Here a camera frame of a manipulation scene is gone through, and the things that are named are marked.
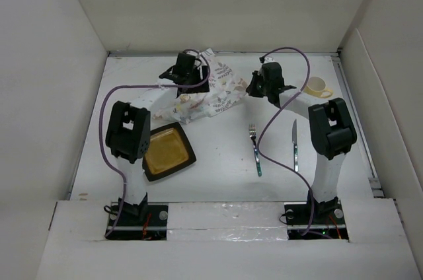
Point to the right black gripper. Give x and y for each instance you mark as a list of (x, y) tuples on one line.
[(251, 88)]

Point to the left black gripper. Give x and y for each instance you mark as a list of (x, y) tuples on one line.
[(200, 76)]

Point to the floral animal print cloth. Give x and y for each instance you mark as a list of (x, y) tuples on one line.
[(226, 89)]

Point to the square black yellow plate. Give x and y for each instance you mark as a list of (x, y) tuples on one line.
[(169, 152)]

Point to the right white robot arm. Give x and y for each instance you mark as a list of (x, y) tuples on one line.
[(331, 128)]

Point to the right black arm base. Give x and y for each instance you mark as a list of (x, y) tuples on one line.
[(326, 223)]

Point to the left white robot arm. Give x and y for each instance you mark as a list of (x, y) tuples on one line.
[(129, 125)]

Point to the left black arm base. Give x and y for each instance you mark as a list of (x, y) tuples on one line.
[(151, 225)]

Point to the yellow ceramic mug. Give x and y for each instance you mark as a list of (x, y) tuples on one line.
[(317, 87)]

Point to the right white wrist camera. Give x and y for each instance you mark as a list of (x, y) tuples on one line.
[(265, 60)]

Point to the silver fork teal handle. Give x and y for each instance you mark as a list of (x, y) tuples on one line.
[(252, 135)]

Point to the silver knife teal handle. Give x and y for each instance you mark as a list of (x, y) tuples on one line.
[(295, 145)]

